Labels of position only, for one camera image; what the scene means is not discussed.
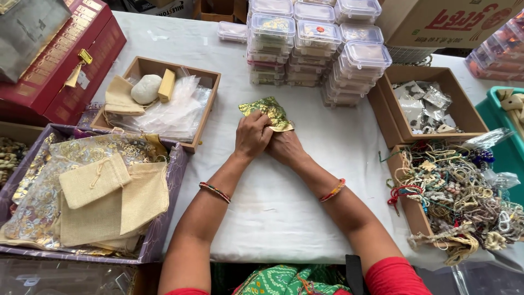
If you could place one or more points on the person's right hand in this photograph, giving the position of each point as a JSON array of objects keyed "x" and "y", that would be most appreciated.
[{"x": 288, "y": 148}]

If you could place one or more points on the person's left hand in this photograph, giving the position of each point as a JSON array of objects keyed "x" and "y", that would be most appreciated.
[{"x": 250, "y": 137}]

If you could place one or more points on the person's left fingers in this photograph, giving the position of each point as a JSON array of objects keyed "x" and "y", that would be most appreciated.
[{"x": 262, "y": 119}]

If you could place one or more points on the green gold organza pouch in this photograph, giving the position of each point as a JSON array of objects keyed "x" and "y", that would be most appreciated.
[{"x": 268, "y": 109}]

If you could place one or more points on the shallow wooden tray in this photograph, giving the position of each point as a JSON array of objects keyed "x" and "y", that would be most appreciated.
[{"x": 204, "y": 123}]

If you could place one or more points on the red green bangles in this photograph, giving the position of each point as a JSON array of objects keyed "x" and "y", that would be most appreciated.
[{"x": 215, "y": 191}]

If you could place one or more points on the stack of clear plastic boxes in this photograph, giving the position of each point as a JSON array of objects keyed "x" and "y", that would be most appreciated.
[{"x": 317, "y": 49}]

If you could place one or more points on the heap of clear plastic bags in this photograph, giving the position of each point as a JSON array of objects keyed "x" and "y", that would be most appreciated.
[{"x": 172, "y": 112}]

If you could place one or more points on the single flat clear plastic box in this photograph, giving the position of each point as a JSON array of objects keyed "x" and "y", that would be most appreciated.
[{"x": 232, "y": 31}]

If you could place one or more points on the white tablecloth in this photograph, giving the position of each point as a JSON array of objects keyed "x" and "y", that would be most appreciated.
[{"x": 286, "y": 213}]

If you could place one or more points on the orange red bangles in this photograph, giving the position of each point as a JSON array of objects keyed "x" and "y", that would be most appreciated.
[{"x": 333, "y": 190}]

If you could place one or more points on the yellow rectangular block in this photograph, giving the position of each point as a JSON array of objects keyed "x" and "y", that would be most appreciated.
[{"x": 166, "y": 85}]

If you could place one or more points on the purple floral cardboard tray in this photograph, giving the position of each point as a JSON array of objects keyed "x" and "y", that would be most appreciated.
[{"x": 172, "y": 192}]

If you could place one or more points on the brown cardboard box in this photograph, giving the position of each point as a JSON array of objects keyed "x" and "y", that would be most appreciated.
[{"x": 213, "y": 10}]

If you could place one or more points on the white round stone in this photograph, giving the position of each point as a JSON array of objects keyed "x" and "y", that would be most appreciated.
[{"x": 146, "y": 89}]

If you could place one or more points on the white plastic basket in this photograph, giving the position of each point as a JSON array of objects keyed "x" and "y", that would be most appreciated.
[{"x": 409, "y": 53}]

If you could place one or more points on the green patterned scarf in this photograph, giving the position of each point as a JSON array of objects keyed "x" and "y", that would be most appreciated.
[{"x": 286, "y": 280}]

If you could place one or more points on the small beige jute pouch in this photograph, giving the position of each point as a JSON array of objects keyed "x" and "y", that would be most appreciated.
[{"x": 93, "y": 180}]

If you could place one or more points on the large beige jute pouch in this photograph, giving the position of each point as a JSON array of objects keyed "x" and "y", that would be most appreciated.
[{"x": 92, "y": 225}]

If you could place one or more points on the wooden box with jewellery packets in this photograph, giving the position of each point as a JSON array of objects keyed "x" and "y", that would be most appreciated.
[{"x": 462, "y": 110}]

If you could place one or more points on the red sleeve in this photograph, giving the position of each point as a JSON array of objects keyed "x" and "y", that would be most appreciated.
[{"x": 395, "y": 278}]

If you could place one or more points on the red gold jewellery case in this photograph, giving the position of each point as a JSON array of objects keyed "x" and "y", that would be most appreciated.
[{"x": 61, "y": 65}]

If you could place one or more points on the brown cardboard carton red print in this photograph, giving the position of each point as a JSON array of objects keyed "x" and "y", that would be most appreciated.
[{"x": 446, "y": 22}]

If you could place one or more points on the heap of gold print organza pouches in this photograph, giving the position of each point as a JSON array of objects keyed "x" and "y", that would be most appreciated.
[{"x": 45, "y": 176}]

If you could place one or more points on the crumpled clear plastic bag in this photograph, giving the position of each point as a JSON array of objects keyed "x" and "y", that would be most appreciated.
[{"x": 488, "y": 138}]

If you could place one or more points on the stack of pink-filled plastic boxes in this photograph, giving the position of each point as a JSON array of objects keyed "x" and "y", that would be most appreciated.
[{"x": 497, "y": 55}]

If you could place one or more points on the teal plastic tray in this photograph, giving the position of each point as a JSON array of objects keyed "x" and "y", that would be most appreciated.
[{"x": 505, "y": 143}]

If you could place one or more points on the box of brown beads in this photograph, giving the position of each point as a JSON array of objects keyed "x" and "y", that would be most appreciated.
[{"x": 11, "y": 157}]

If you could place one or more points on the clear plastic container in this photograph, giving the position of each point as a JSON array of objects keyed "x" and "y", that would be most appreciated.
[{"x": 61, "y": 278}]

